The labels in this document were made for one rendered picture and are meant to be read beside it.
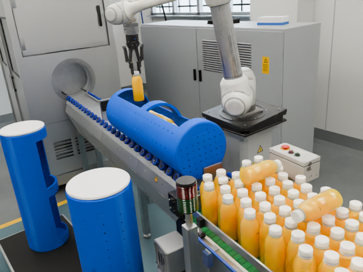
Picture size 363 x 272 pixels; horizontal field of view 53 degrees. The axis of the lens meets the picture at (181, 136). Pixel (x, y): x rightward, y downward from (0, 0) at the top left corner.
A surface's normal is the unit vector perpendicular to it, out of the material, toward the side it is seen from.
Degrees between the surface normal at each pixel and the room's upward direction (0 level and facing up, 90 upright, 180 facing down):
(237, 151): 90
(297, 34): 90
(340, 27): 90
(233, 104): 101
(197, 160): 90
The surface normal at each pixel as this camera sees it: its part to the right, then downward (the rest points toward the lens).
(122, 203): 0.79, 0.17
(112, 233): 0.40, 0.31
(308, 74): 0.62, 0.25
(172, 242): -0.07, -0.93
